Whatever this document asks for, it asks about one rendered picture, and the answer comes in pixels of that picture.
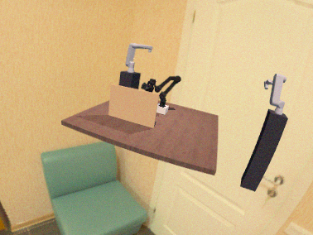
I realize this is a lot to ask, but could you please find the tan flat board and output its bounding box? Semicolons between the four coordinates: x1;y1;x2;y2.
108;84;160;128

